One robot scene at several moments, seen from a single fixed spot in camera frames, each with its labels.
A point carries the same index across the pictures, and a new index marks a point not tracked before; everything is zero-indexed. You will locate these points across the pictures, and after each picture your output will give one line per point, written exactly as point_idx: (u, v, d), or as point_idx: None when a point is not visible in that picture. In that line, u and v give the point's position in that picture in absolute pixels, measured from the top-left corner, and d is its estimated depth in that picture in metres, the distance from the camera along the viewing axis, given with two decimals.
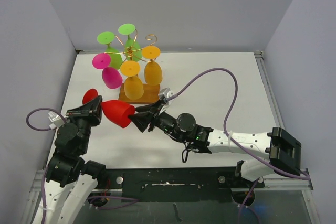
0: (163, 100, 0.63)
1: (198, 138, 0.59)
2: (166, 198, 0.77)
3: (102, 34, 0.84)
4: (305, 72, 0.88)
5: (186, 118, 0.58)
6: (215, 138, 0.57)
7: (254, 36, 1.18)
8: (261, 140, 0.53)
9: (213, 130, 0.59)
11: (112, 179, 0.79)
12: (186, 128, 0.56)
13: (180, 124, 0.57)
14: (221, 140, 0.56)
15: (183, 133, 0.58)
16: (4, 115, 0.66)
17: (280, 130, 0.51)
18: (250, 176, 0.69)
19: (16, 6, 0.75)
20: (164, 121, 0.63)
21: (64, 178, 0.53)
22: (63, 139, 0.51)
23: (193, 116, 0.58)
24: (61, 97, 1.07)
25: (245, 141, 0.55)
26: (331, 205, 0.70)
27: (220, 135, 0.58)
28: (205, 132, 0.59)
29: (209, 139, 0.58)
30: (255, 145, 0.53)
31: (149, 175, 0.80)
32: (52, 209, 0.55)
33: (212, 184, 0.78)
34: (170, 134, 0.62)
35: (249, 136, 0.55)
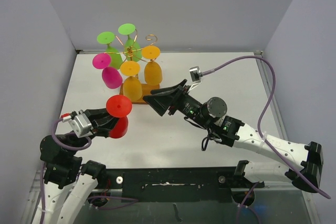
0: (197, 76, 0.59)
1: (226, 128, 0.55)
2: (166, 198, 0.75)
3: (102, 33, 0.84)
4: (305, 72, 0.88)
5: (217, 103, 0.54)
6: (247, 135, 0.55)
7: (254, 36, 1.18)
8: (297, 151, 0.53)
9: (244, 125, 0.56)
11: (112, 179, 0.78)
12: (217, 114, 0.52)
13: (210, 109, 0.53)
14: (253, 139, 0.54)
15: (211, 119, 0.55)
16: (4, 115, 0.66)
17: (319, 148, 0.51)
18: (251, 178, 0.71)
19: (16, 6, 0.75)
20: (189, 103, 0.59)
21: (63, 180, 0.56)
22: (49, 155, 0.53)
23: (225, 103, 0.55)
24: (61, 97, 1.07)
25: (280, 148, 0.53)
26: (330, 205, 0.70)
27: (252, 132, 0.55)
28: (233, 124, 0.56)
29: (239, 133, 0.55)
30: (290, 154, 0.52)
31: (149, 176, 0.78)
32: (51, 211, 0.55)
33: (212, 184, 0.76)
34: (193, 118, 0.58)
35: (285, 143, 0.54)
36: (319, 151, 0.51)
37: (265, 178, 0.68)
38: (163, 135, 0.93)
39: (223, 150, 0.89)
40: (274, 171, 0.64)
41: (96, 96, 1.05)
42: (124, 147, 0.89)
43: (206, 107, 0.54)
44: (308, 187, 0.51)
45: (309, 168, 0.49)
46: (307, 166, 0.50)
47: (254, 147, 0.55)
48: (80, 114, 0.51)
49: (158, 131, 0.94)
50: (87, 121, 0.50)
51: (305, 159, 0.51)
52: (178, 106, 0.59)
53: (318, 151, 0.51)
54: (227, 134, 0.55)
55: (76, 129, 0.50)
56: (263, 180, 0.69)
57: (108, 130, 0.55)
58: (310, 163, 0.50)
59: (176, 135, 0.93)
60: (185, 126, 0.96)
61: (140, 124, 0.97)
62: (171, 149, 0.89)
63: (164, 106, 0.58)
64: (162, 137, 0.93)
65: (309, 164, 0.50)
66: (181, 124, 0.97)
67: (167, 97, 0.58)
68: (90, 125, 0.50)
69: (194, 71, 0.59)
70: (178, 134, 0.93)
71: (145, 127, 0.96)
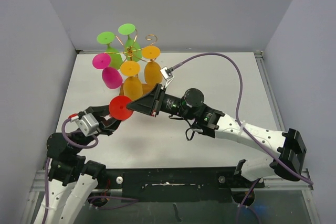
0: (168, 72, 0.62)
1: (207, 119, 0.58)
2: (166, 198, 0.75)
3: (101, 34, 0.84)
4: (304, 72, 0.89)
5: (194, 94, 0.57)
6: (226, 124, 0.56)
7: (254, 36, 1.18)
8: (275, 138, 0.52)
9: (224, 116, 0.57)
11: (112, 179, 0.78)
12: (192, 104, 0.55)
13: (187, 99, 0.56)
14: (232, 128, 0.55)
15: (189, 109, 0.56)
16: (4, 115, 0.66)
17: (297, 134, 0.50)
18: (248, 176, 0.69)
19: (16, 6, 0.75)
20: (170, 99, 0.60)
21: (67, 178, 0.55)
22: (55, 151, 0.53)
23: (202, 94, 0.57)
24: (61, 97, 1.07)
25: (258, 135, 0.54)
26: (331, 204, 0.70)
27: (231, 122, 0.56)
28: (214, 115, 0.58)
29: (219, 123, 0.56)
30: (267, 141, 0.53)
31: (149, 176, 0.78)
32: (54, 208, 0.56)
33: (212, 184, 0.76)
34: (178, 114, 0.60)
35: (263, 131, 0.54)
36: (297, 137, 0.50)
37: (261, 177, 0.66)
38: (162, 134, 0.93)
39: (223, 150, 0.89)
40: (263, 164, 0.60)
41: (96, 96, 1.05)
42: (124, 147, 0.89)
43: (182, 100, 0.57)
44: (287, 174, 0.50)
45: (285, 154, 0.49)
46: (284, 151, 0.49)
47: (234, 136, 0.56)
48: (87, 114, 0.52)
49: (158, 131, 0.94)
50: (95, 120, 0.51)
51: (282, 145, 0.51)
52: (159, 105, 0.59)
53: (295, 137, 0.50)
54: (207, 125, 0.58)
55: (83, 128, 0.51)
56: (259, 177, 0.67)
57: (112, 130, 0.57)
58: (286, 149, 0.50)
59: (176, 134, 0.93)
60: (185, 126, 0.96)
61: (140, 123, 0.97)
62: (172, 148, 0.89)
63: (149, 106, 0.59)
64: (161, 137, 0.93)
65: (286, 150, 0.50)
66: (181, 123, 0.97)
67: (148, 97, 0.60)
68: (97, 124, 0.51)
69: (165, 68, 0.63)
70: (178, 134, 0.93)
71: (145, 127, 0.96)
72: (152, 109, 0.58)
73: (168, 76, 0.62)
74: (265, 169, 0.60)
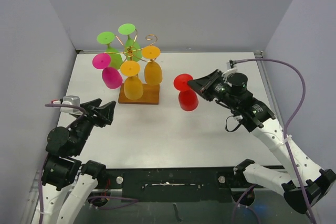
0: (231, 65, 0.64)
1: (254, 112, 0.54)
2: (166, 198, 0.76)
3: (102, 33, 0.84)
4: (304, 73, 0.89)
5: (239, 78, 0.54)
6: (271, 128, 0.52)
7: (254, 36, 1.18)
8: (310, 170, 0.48)
9: (274, 120, 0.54)
11: (112, 179, 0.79)
12: (233, 84, 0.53)
13: (229, 80, 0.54)
14: (274, 135, 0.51)
15: (232, 92, 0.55)
16: (4, 115, 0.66)
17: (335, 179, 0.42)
18: (250, 178, 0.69)
19: (16, 7, 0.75)
20: (221, 85, 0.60)
21: (61, 182, 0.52)
22: (54, 145, 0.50)
23: (247, 78, 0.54)
24: (61, 97, 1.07)
25: (296, 157, 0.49)
26: (331, 205, 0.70)
27: (276, 129, 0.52)
28: (264, 113, 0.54)
29: (264, 123, 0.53)
30: (302, 168, 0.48)
31: (149, 176, 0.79)
32: (50, 212, 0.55)
33: (212, 184, 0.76)
34: (222, 98, 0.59)
35: (303, 156, 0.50)
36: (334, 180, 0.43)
37: (263, 186, 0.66)
38: (162, 134, 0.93)
39: (223, 150, 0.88)
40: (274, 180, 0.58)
41: (96, 96, 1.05)
42: (124, 147, 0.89)
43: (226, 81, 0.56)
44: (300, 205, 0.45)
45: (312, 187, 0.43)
46: (311, 184, 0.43)
47: (271, 145, 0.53)
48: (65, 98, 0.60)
49: (159, 131, 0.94)
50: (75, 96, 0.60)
51: (314, 179, 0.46)
52: (210, 85, 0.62)
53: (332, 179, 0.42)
54: (251, 114, 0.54)
55: (70, 110, 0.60)
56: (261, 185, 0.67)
57: (107, 122, 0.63)
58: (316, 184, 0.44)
59: (177, 135, 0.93)
60: (185, 126, 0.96)
61: (140, 122, 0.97)
62: (172, 148, 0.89)
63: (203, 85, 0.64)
64: (162, 137, 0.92)
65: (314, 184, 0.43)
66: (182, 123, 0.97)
67: (208, 78, 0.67)
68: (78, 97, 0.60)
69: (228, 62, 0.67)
70: (178, 134, 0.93)
71: (146, 126, 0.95)
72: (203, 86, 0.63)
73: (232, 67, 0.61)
74: (274, 184, 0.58)
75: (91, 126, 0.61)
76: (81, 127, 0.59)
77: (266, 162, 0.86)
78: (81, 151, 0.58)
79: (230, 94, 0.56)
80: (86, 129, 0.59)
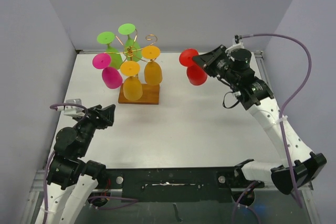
0: (235, 39, 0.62)
1: (253, 89, 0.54)
2: (166, 198, 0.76)
3: (102, 33, 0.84)
4: (304, 73, 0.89)
5: (242, 53, 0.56)
6: (267, 107, 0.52)
7: (254, 36, 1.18)
8: (301, 151, 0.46)
9: (273, 99, 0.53)
11: (112, 179, 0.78)
12: (235, 58, 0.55)
13: (232, 53, 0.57)
14: (270, 114, 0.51)
15: (233, 66, 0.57)
16: (4, 115, 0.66)
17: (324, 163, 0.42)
18: (247, 173, 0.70)
19: (16, 7, 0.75)
20: (224, 61, 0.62)
21: (65, 181, 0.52)
22: (62, 144, 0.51)
23: (251, 55, 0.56)
24: (60, 97, 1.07)
25: (289, 137, 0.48)
26: (331, 205, 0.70)
27: (272, 108, 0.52)
28: (264, 92, 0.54)
29: (262, 101, 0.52)
30: (292, 148, 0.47)
31: (148, 176, 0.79)
32: (54, 211, 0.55)
33: (212, 184, 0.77)
34: (224, 74, 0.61)
35: (295, 137, 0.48)
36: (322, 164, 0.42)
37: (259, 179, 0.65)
38: (162, 134, 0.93)
39: (223, 150, 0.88)
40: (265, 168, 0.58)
41: (96, 96, 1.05)
42: (124, 147, 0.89)
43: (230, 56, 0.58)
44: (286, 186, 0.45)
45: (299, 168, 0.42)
46: (300, 165, 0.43)
47: (265, 123, 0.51)
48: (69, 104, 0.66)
49: (159, 131, 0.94)
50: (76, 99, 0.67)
51: (302, 160, 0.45)
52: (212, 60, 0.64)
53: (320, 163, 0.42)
54: (249, 91, 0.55)
55: (73, 113, 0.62)
56: (257, 179, 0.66)
57: (108, 124, 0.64)
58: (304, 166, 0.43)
59: (177, 135, 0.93)
60: (185, 126, 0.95)
61: (140, 123, 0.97)
62: (172, 148, 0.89)
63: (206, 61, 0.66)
64: (162, 137, 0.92)
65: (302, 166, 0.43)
66: (182, 123, 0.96)
67: (211, 54, 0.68)
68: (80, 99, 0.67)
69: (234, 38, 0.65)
70: (178, 134, 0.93)
71: (146, 126, 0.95)
72: (205, 63, 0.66)
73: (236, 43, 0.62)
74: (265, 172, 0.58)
75: (93, 129, 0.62)
76: (84, 128, 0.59)
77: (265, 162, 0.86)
78: (85, 152, 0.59)
79: (232, 69, 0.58)
80: (90, 130, 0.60)
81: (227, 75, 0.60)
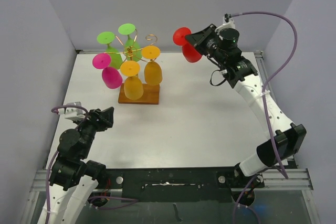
0: (226, 18, 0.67)
1: (239, 67, 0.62)
2: (166, 198, 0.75)
3: (102, 33, 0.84)
4: (303, 73, 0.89)
5: (230, 33, 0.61)
6: (251, 83, 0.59)
7: (254, 36, 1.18)
8: (282, 121, 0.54)
9: (256, 76, 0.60)
11: (112, 179, 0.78)
12: (224, 37, 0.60)
13: (221, 33, 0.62)
14: (253, 89, 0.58)
15: (222, 45, 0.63)
16: (4, 115, 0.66)
17: (303, 133, 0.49)
18: (245, 168, 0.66)
19: (16, 7, 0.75)
20: (213, 41, 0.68)
21: (67, 182, 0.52)
22: (66, 145, 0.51)
23: (238, 34, 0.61)
24: (60, 97, 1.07)
25: (271, 110, 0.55)
26: (331, 205, 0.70)
27: (256, 84, 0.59)
28: (248, 70, 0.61)
29: (246, 77, 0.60)
30: (273, 119, 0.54)
31: (148, 176, 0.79)
32: (56, 211, 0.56)
33: (212, 184, 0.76)
34: (212, 52, 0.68)
35: (277, 110, 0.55)
36: (301, 134, 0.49)
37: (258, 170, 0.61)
38: (162, 134, 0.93)
39: (223, 150, 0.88)
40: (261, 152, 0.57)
41: (96, 96, 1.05)
42: (124, 147, 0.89)
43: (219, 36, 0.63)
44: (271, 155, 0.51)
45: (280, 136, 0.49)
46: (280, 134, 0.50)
47: (250, 97, 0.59)
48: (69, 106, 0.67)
49: (159, 131, 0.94)
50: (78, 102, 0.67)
51: (283, 129, 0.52)
52: (202, 40, 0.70)
53: (298, 133, 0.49)
54: (235, 69, 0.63)
55: (73, 114, 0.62)
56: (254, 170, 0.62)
57: (108, 126, 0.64)
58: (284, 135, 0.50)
59: (177, 135, 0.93)
60: (185, 126, 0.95)
61: (140, 122, 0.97)
62: (172, 148, 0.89)
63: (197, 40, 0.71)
64: (162, 137, 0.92)
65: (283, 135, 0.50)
66: (182, 123, 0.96)
67: (201, 33, 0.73)
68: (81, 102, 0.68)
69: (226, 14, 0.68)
70: (177, 134, 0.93)
71: (146, 125, 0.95)
72: (196, 42, 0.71)
73: (226, 22, 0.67)
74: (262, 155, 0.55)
75: (94, 130, 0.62)
76: (85, 130, 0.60)
77: None
78: (87, 155, 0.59)
79: (220, 48, 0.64)
80: (91, 132, 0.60)
81: (216, 53, 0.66)
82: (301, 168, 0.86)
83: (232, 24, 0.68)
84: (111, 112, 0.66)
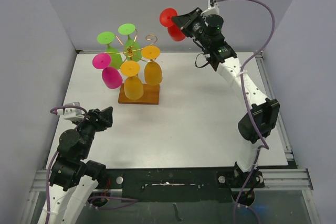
0: (210, 2, 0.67)
1: (220, 52, 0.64)
2: (166, 198, 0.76)
3: (102, 33, 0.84)
4: (303, 73, 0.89)
5: (215, 19, 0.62)
6: (230, 64, 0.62)
7: (254, 36, 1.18)
8: (258, 97, 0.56)
9: (235, 59, 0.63)
11: (112, 179, 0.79)
12: (209, 24, 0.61)
13: (207, 20, 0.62)
14: (232, 70, 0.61)
15: (207, 31, 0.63)
16: (4, 115, 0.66)
17: (276, 106, 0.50)
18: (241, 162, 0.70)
19: (16, 7, 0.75)
20: (198, 25, 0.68)
21: (67, 183, 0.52)
22: (65, 145, 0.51)
23: (222, 20, 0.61)
24: (61, 97, 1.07)
25: (248, 87, 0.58)
26: (331, 205, 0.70)
27: (235, 65, 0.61)
28: (228, 53, 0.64)
29: (227, 60, 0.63)
30: (250, 95, 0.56)
31: (148, 175, 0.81)
32: (56, 212, 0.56)
33: (212, 184, 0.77)
34: (198, 36, 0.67)
35: (253, 87, 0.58)
36: (275, 106, 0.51)
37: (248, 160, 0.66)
38: (162, 134, 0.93)
39: (222, 150, 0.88)
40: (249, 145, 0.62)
41: (96, 96, 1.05)
42: (124, 147, 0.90)
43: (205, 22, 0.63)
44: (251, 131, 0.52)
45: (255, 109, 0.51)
46: (256, 108, 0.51)
47: (230, 77, 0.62)
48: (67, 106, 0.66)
49: (159, 131, 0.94)
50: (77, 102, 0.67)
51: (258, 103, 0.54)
52: (188, 23, 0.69)
53: (273, 106, 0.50)
54: (218, 54, 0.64)
55: (73, 115, 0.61)
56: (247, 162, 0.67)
57: (108, 126, 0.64)
58: (259, 108, 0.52)
59: (177, 134, 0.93)
60: (185, 126, 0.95)
61: (140, 122, 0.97)
62: (172, 147, 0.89)
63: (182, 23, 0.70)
64: (162, 137, 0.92)
65: (257, 107, 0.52)
66: (182, 123, 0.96)
67: (188, 16, 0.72)
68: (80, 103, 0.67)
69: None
70: (177, 134, 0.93)
71: (146, 125, 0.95)
72: (182, 25, 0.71)
73: (211, 7, 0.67)
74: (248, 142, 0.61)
75: (94, 130, 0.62)
76: (85, 130, 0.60)
77: (263, 162, 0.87)
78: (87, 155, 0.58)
79: (206, 33, 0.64)
80: (90, 132, 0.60)
81: (201, 37, 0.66)
82: (301, 168, 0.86)
83: (217, 9, 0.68)
84: (110, 112, 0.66)
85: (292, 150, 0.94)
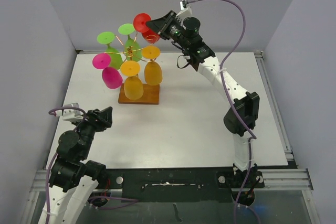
0: (184, 4, 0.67)
1: (199, 52, 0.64)
2: (166, 197, 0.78)
3: (102, 34, 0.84)
4: (303, 73, 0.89)
5: (191, 21, 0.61)
6: (210, 63, 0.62)
7: (254, 36, 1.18)
8: (239, 92, 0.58)
9: (214, 57, 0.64)
11: (112, 179, 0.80)
12: (187, 27, 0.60)
13: (184, 23, 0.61)
14: (212, 68, 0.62)
15: (185, 33, 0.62)
16: (4, 116, 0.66)
17: (256, 98, 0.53)
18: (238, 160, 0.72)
19: (16, 7, 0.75)
20: (175, 28, 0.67)
21: (67, 184, 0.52)
22: (65, 146, 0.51)
23: (198, 22, 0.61)
24: (61, 97, 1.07)
25: (228, 83, 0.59)
26: (331, 205, 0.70)
27: (214, 64, 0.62)
28: (207, 53, 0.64)
29: (206, 60, 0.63)
30: (231, 91, 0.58)
31: (149, 176, 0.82)
32: (56, 213, 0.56)
33: (212, 184, 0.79)
34: (176, 39, 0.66)
35: (234, 83, 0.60)
36: (255, 99, 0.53)
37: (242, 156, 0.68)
38: (161, 134, 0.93)
39: (222, 150, 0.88)
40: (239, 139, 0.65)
41: (96, 96, 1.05)
42: (123, 147, 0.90)
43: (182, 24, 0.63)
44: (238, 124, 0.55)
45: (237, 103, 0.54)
46: (238, 102, 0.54)
47: (210, 75, 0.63)
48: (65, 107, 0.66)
49: (158, 131, 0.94)
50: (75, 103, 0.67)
51: (240, 98, 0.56)
52: (165, 27, 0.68)
53: (253, 98, 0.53)
54: (197, 55, 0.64)
55: (71, 116, 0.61)
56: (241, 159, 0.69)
57: (107, 126, 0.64)
58: (240, 102, 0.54)
59: (176, 134, 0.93)
60: (185, 125, 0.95)
61: (139, 121, 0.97)
62: (172, 147, 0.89)
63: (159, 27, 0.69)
64: (162, 137, 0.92)
65: (239, 102, 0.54)
66: (182, 123, 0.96)
67: (163, 19, 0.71)
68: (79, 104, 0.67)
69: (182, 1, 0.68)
70: (177, 134, 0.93)
71: (145, 125, 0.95)
72: (159, 30, 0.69)
73: (184, 9, 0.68)
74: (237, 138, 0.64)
75: (93, 131, 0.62)
76: (84, 131, 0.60)
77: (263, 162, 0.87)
78: (86, 156, 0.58)
79: (184, 35, 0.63)
80: (90, 132, 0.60)
81: (179, 40, 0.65)
82: (301, 168, 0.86)
83: (190, 10, 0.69)
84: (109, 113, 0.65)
85: (292, 150, 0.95)
